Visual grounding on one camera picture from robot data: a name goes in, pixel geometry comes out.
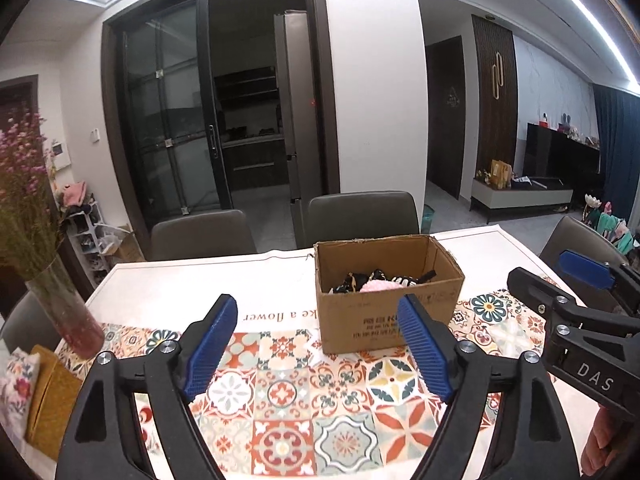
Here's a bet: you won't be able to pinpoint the grey dining chair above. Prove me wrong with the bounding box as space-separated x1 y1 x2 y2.
150 209 258 262
306 191 421 250
539 216 631 311
0 290 61 356

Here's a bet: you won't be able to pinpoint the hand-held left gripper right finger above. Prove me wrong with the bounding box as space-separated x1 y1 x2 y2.
396 294 583 480

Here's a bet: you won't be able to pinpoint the brown cardboard box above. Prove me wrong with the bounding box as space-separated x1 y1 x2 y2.
313 234 467 355

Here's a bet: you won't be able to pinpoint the glass sliding door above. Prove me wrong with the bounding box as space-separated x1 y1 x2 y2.
102 0 233 241

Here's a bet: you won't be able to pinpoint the yellow paper bag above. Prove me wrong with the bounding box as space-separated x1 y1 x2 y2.
490 160 513 189

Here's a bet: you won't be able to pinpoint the dark wooden door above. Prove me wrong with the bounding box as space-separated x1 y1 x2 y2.
426 35 469 201

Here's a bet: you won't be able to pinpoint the white television cabinet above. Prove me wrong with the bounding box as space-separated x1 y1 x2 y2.
470 176 575 225

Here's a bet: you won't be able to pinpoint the glass vase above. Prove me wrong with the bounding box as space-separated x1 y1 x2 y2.
25 255 106 359

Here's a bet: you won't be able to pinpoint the yellow cloth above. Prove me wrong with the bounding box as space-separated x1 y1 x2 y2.
25 344 83 461

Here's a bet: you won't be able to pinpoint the black television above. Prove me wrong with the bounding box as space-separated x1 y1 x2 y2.
523 122 603 181

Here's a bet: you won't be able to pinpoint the white floral cloth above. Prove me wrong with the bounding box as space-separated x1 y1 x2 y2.
0 347 41 442

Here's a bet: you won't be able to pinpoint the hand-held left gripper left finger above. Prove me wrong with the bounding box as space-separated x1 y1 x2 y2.
54 294 239 480

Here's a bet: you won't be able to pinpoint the white shoe rack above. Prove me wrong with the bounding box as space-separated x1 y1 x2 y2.
62 200 108 286

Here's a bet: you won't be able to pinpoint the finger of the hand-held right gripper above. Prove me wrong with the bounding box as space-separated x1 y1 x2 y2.
558 251 640 316
507 267 640 346

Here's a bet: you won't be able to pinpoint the person's right hand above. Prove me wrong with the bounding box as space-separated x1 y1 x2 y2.
582 405 640 480

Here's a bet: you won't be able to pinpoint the tile patterned tablecloth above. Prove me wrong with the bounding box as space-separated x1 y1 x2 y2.
10 225 601 480

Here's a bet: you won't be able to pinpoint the blue curtain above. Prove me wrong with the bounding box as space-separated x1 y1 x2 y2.
592 82 640 221

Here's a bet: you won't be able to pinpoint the dark slatted wall panel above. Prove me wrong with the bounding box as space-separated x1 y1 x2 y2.
472 15 516 181

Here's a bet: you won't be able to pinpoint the pink dried flowers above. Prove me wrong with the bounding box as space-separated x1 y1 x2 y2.
0 110 64 281

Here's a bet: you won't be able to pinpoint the ceiling light strip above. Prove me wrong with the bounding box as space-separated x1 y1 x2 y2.
527 0 640 92

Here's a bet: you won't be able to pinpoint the black patterned silk scarf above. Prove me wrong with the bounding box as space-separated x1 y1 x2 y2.
329 269 438 294

